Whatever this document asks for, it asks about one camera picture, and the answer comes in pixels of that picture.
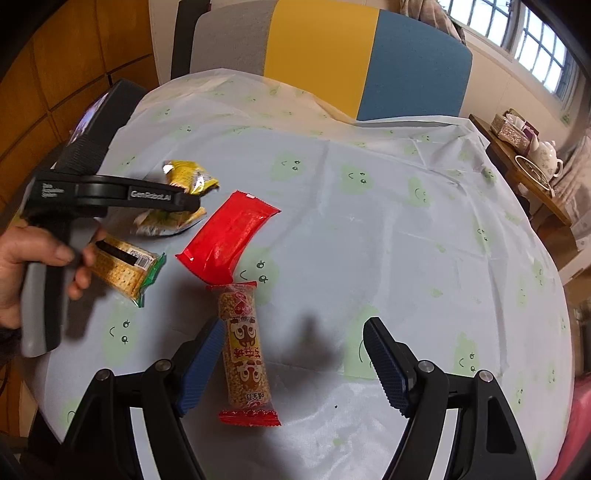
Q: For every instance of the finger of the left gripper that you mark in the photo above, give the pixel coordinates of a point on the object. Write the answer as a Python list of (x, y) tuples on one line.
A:
[(163, 197)]

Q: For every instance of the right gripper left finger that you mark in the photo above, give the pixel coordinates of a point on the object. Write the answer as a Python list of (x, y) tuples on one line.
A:
[(100, 443)]

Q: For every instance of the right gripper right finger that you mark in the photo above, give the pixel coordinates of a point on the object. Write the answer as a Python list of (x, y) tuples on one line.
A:
[(487, 444)]

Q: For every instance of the cracker pack with green ends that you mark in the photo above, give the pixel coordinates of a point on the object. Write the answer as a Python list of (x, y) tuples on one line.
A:
[(127, 268)]

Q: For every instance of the long sesame stick packet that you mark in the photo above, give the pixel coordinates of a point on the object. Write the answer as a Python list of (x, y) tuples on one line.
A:
[(249, 396)]

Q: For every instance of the person's left hand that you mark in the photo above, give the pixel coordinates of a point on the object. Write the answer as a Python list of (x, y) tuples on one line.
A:
[(27, 254)]

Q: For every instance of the green and white snack packet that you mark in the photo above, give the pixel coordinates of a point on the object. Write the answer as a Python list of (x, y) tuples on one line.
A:
[(158, 223)]

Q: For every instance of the yellow snack packet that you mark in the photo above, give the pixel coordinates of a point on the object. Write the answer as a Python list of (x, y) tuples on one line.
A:
[(189, 176)]

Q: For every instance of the glossy red snack packet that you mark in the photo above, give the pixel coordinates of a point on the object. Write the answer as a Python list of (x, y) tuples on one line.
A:
[(214, 251)]

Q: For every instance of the light blue smiley tablecloth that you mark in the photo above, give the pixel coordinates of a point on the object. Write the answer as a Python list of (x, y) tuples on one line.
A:
[(408, 221)]

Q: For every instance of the wooden side table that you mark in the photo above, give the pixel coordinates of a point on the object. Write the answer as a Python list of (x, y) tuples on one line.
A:
[(549, 220)]

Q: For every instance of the grey yellow blue sofa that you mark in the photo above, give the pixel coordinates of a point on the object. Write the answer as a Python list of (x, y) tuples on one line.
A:
[(367, 62)]

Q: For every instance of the round patterned plate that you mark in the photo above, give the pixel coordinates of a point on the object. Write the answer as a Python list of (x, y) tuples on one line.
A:
[(534, 173)]

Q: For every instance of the white teapot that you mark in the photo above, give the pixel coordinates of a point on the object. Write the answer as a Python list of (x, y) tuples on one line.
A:
[(543, 154)]

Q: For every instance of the tissue box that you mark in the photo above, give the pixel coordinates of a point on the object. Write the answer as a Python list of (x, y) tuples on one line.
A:
[(511, 127)]

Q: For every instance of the window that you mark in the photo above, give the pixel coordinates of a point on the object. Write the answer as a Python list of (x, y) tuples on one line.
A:
[(516, 29)]

